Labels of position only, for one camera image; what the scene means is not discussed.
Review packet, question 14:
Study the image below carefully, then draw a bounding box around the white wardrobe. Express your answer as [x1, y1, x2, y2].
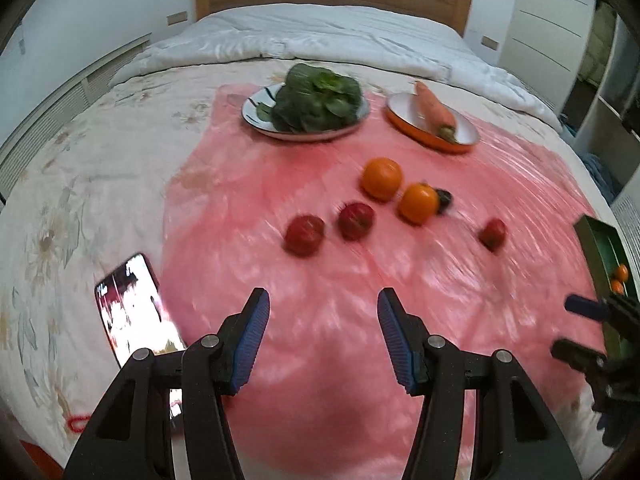
[500, 0, 640, 211]

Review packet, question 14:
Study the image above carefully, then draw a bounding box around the red apple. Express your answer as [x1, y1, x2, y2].
[285, 214, 326, 256]
[337, 201, 376, 241]
[479, 217, 507, 251]

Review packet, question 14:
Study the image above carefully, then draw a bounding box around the pink plastic sheet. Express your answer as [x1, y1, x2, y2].
[160, 82, 621, 480]

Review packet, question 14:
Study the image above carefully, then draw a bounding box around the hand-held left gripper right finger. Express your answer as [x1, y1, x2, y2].
[377, 287, 583, 480]

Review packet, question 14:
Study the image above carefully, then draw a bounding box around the smartphone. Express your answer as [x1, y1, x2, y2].
[94, 252, 188, 418]

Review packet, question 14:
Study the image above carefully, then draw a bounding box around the green box tray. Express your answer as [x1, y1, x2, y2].
[572, 214, 640, 361]

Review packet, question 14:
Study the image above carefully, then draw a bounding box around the white duvet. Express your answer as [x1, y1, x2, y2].
[112, 10, 563, 131]

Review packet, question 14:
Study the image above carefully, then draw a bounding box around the blue towel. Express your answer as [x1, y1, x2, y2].
[582, 152, 618, 203]

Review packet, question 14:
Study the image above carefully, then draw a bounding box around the orange rimmed plate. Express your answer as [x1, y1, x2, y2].
[385, 91, 481, 155]

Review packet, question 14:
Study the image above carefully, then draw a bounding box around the green leafy vegetable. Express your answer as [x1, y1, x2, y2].
[270, 63, 363, 134]

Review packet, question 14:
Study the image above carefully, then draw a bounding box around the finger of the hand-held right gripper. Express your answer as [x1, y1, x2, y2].
[564, 292, 640, 333]
[551, 339, 608, 376]

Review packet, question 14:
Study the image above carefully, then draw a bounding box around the carrot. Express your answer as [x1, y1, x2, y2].
[415, 81, 457, 143]

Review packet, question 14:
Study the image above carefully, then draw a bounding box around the white radiator cover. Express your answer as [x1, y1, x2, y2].
[0, 32, 153, 196]

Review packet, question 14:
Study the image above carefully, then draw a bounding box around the light puffy jacket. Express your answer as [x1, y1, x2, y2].
[582, 2, 618, 86]

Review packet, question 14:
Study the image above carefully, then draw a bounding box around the white oval plate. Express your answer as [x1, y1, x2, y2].
[241, 84, 371, 142]

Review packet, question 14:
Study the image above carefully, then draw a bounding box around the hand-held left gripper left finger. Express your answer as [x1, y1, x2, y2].
[64, 287, 271, 480]

